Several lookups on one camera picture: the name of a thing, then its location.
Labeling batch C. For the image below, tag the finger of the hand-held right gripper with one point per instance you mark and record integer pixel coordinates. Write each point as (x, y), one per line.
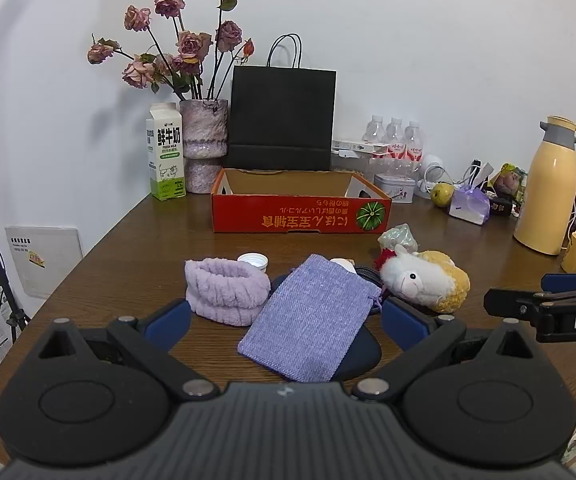
(573, 281)
(510, 302)

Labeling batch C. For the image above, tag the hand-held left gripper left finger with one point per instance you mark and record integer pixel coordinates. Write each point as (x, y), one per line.
(170, 322)

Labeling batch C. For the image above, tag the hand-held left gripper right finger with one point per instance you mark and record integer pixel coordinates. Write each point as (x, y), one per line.
(403, 322)

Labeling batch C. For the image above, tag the white yellow alpaca plush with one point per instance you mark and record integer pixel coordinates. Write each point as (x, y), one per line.
(418, 280)

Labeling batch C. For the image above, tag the dark blue pad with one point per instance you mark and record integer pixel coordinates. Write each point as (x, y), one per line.
(363, 355)

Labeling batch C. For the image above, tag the fuzzy purple headband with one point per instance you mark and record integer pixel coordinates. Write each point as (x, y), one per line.
(222, 290)

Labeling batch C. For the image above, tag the white round object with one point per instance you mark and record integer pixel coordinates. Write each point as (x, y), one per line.
(342, 264)

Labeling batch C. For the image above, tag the clear plastic bag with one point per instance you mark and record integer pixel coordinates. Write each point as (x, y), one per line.
(399, 236)

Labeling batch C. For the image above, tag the red cardboard box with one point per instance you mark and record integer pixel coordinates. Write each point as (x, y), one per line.
(293, 215)

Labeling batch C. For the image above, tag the yellow thermos jug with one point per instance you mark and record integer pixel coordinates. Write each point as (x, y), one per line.
(548, 190)

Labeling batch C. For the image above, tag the small black box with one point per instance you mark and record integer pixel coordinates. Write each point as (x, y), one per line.
(501, 207)

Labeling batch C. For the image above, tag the white bottle cap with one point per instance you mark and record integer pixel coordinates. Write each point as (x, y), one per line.
(254, 260)

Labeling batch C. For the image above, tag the purple tissue pack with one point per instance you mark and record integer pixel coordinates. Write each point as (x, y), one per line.
(469, 206)

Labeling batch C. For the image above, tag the toy figure in clear wrap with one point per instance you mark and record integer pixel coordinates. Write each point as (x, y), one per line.
(509, 180)

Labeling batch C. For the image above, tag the green apple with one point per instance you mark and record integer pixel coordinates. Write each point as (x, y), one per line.
(442, 195)

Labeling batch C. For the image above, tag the pale printed tin box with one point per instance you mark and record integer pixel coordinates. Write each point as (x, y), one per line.
(394, 188)

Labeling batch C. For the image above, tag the small white fan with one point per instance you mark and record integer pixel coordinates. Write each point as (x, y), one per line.
(435, 172)

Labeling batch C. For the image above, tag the clear plastic container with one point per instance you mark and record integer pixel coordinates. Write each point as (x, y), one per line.
(393, 165)

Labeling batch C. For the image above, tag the white green milk carton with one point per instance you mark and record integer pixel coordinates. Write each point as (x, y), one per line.
(165, 160)

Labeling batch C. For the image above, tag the long white carton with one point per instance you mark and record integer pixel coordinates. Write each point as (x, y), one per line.
(358, 147)

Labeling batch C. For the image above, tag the mottled purple ceramic vase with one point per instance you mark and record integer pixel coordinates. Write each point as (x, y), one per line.
(202, 130)

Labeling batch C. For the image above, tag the black paper bag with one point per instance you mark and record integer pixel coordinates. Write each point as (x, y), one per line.
(283, 110)

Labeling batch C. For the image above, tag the dried rose bouquet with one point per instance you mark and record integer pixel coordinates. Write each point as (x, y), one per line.
(187, 45)

